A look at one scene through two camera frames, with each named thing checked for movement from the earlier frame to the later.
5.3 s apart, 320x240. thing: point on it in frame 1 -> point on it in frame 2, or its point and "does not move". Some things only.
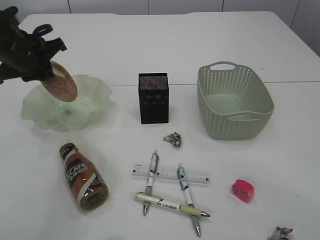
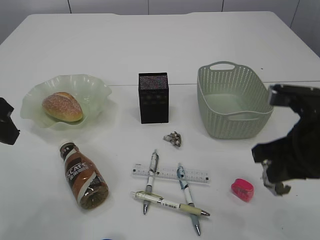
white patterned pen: (154, 170) does not move
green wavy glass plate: (38, 105) does not move
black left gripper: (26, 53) -> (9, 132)
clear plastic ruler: (192, 175) does not move
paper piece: (174, 138) does not move
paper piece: (280, 233) -> (281, 190)
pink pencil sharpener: (243, 190) does not move
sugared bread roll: (61, 85) -> (63, 106)
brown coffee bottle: (89, 187) does not move
